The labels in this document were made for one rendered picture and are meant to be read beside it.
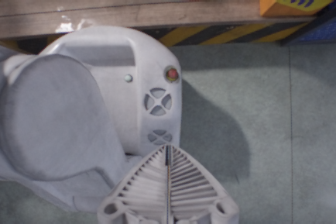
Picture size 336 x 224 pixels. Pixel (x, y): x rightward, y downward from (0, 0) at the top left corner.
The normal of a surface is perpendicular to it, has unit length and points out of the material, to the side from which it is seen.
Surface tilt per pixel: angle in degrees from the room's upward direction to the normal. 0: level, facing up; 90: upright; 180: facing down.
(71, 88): 90
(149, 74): 0
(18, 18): 0
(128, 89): 0
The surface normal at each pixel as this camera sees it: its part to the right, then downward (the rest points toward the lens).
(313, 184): -0.01, 0.04
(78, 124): 1.00, -0.01
